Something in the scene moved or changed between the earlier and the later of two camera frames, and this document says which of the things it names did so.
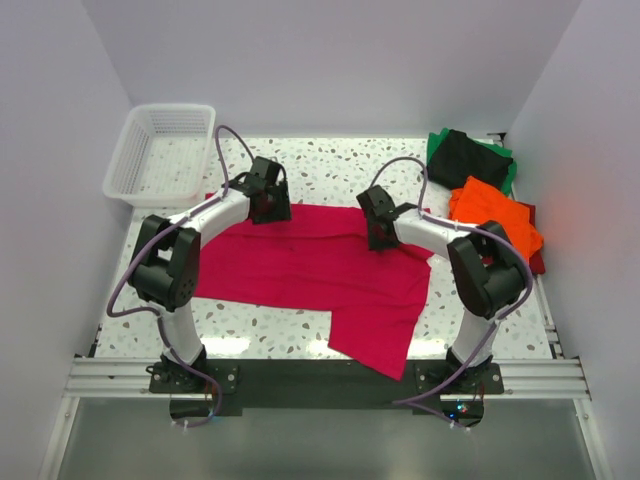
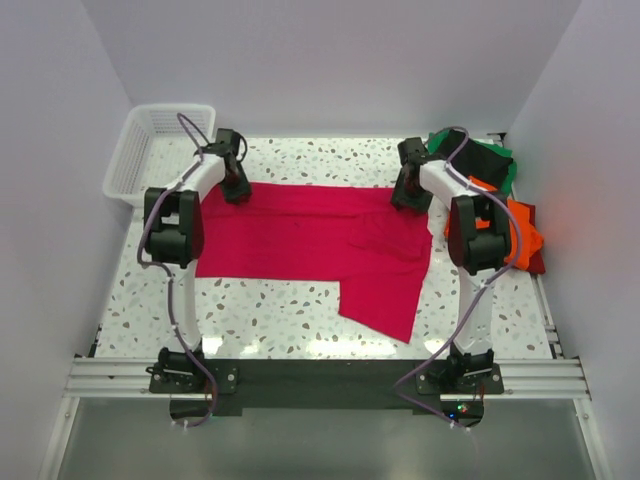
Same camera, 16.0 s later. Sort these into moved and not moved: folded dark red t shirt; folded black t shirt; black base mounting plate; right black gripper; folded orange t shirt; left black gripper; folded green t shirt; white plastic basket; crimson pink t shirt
Moved: crimson pink t shirt; left black gripper; right black gripper
Not moved: white plastic basket; folded orange t shirt; folded dark red t shirt; black base mounting plate; folded green t shirt; folded black t shirt
